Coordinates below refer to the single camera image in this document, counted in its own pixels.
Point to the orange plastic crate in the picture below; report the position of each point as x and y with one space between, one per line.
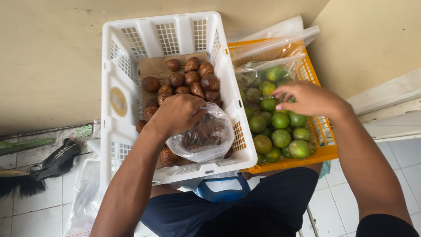
325 153

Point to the blue plastic stool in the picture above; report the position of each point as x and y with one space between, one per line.
223 196

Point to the person's black sleeve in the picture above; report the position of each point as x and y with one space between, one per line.
384 227

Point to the grey metal leg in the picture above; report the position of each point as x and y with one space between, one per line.
312 222

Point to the person's left fingers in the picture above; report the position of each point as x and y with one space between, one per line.
196 113

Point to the green flat plastic strip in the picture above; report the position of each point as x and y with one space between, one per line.
26 144

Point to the white door frame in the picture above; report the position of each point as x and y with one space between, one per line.
388 102

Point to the small white plastic basket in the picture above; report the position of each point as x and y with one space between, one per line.
90 169

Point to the person's dark blue shorts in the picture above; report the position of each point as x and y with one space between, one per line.
263 204

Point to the pile of green citrus fruits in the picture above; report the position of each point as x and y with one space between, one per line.
281 138

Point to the green label sticker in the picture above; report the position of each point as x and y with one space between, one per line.
84 131

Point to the person's right hand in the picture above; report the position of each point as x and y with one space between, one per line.
312 98

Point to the clear plastic bag of fruit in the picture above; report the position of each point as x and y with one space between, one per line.
210 144

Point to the brown cardboard sheet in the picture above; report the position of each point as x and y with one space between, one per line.
153 67

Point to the teal cloth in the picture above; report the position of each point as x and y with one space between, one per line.
325 169

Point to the person's left hand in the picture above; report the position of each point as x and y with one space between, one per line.
172 115

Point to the white plastic crate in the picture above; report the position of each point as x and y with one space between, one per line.
113 135

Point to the black bristle broom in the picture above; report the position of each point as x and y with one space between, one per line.
23 187

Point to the large clear plastic liner bag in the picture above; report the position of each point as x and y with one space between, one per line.
273 46

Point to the black cloth with white print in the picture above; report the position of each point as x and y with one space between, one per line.
59 161

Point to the pile of brown snake fruits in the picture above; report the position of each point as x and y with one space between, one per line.
194 79

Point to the crumpled clear plastic sheet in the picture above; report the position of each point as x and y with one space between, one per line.
84 207

